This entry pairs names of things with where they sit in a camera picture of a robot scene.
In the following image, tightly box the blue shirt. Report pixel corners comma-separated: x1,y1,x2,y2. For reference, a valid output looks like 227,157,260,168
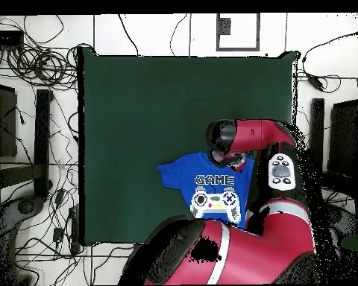
157,150,256,229

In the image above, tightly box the dark box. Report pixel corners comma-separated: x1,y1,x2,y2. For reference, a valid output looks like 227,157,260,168
0,83,18,159
327,99,358,179

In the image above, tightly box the black office chair base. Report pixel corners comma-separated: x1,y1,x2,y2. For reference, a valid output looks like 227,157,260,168
324,205,358,238
0,196,45,239

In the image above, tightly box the dark green table cloth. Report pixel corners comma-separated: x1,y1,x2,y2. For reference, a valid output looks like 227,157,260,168
77,47,301,247

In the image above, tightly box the small grey square plate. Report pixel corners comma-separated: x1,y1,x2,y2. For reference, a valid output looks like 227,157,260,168
219,17,232,36

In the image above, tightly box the black power strip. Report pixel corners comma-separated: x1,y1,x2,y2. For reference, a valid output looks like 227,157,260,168
68,206,82,255
0,30,25,48

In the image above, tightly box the grey square frame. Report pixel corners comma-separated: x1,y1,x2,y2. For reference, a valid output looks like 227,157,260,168
216,13,261,52

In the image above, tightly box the black cable coil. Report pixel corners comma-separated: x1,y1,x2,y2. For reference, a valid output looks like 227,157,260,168
7,44,78,90

